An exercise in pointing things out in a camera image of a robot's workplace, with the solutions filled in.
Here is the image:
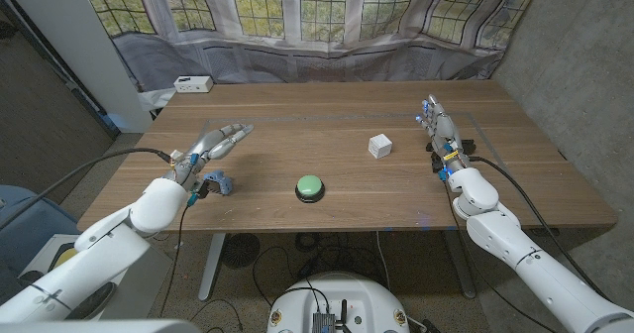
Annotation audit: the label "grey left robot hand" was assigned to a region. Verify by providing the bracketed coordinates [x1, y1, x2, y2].
[167, 122, 256, 183]

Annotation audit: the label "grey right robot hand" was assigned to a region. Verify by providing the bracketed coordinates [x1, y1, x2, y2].
[415, 93, 470, 171]

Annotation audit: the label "blue toy camera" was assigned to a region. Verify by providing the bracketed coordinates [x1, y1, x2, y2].
[200, 169, 235, 197]

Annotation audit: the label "white patterned cube block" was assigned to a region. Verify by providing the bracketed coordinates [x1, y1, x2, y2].
[368, 133, 393, 160]

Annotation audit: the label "green button black base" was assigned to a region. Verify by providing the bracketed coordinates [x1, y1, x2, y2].
[294, 174, 327, 204]

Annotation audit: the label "white power strip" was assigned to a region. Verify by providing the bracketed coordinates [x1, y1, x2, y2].
[172, 75, 215, 94]

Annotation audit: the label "black round fan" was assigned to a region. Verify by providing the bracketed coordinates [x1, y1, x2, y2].
[221, 232, 262, 270]

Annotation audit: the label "white table leg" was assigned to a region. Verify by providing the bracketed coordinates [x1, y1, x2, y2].
[198, 232, 227, 302]

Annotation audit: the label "grey table leg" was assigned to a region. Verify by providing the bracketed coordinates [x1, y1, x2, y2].
[443, 229, 476, 299]

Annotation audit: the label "printed window backdrop cloth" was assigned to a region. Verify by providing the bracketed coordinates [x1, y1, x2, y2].
[76, 0, 546, 94]

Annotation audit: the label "white pillar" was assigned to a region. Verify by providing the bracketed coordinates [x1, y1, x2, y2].
[0, 0, 153, 134]

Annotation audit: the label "yellow black pad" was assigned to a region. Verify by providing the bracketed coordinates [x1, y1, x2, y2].
[53, 247, 80, 270]

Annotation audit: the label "blue seat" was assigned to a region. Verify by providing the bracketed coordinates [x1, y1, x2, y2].
[0, 183, 78, 275]

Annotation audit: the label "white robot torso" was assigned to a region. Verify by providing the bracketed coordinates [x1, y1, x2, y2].
[266, 272, 411, 333]

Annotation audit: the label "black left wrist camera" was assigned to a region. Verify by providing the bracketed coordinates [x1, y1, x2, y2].
[190, 178, 211, 201]

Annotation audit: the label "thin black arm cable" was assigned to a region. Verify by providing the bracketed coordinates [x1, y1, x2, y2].
[158, 202, 193, 319]

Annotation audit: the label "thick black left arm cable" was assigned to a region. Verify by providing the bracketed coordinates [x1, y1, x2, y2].
[0, 147, 172, 230]

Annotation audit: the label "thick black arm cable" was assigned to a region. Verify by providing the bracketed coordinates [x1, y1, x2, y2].
[469, 155, 615, 302]
[0, 147, 172, 230]

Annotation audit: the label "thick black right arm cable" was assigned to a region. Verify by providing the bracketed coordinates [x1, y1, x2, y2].
[469, 155, 615, 302]

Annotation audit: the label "black floor cables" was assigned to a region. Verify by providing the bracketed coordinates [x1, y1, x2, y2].
[190, 231, 392, 333]

